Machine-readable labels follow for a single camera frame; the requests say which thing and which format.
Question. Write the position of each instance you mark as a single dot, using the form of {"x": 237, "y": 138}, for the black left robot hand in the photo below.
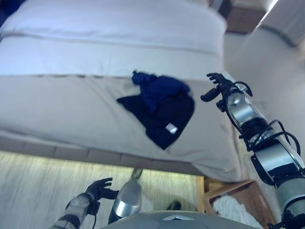
{"x": 100, "y": 188}

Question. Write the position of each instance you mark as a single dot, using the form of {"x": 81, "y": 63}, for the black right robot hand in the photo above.
{"x": 221, "y": 86}

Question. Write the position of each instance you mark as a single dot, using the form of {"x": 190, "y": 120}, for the blue garment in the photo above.
{"x": 157, "y": 90}

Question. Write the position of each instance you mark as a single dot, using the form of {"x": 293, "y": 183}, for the white garment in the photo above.
{"x": 231, "y": 207}

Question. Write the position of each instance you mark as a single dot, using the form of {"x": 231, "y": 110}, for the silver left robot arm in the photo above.
{"x": 74, "y": 210}

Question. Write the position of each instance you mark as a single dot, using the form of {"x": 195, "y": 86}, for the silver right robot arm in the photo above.
{"x": 274, "y": 159}

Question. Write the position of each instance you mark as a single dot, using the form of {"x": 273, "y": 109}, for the grey upholstered bed base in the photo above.
{"x": 71, "y": 152}

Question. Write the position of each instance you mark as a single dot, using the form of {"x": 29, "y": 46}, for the beige bed cover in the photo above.
{"x": 59, "y": 107}

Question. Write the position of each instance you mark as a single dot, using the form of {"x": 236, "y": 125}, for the light wooden bed foot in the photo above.
{"x": 208, "y": 188}

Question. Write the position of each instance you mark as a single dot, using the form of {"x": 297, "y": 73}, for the brown wicker basket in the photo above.
{"x": 252, "y": 193}

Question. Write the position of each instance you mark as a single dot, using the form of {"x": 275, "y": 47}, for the large grey striped rug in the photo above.
{"x": 35, "y": 186}

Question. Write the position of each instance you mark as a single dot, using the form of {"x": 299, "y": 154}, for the black shorts with label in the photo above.
{"x": 166, "y": 124}

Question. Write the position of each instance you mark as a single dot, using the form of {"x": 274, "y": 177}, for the brown wooden nightstand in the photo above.
{"x": 243, "y": 16}

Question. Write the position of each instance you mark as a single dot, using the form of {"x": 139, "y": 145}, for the grey robot torso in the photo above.
{"x": 166, "y": 221}

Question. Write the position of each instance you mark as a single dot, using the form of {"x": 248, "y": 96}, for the white duvet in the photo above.
{"x": 95, "y": 35}

